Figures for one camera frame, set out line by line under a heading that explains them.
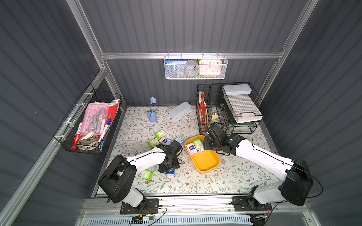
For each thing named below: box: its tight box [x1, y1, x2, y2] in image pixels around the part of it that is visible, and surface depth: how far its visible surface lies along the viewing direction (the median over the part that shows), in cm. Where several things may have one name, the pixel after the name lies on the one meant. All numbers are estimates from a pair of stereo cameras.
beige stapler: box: [79, 131, 99, 146], surface depth 65 cm
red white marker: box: [71, 122, 83, 150], surface depth 66 cm
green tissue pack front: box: [139, 169, 155, 181], surface depth 84 cm
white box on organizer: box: [222, 84, 253, 96], surface depth 101 cm
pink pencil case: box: [81, 102, 109, 136], surface depth 74 cm
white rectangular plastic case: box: [167, 101, 192, 119], surface depth 119 cm
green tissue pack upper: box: [154, 129, 167, 141], surface depth 103 cm
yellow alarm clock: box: [198, 58, 223, 77], surface depth 90 cm
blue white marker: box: [98, 113, 112, 146], surface depth 71 cm
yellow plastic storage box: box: [184, 135, 221, 174], surface depth 92 cm
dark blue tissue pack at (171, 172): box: [165, 169, 176, 176], surface depth 84 cm
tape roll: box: [184, 59, 199, 78], surface depth 89 cm
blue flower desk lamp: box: [147, 96, 157, 123], surface depth 107 cm
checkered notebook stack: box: [223, 93, 264, 124], surface depth 93 cm
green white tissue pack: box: [192, 137, 205, 153], surface depth 93 cm
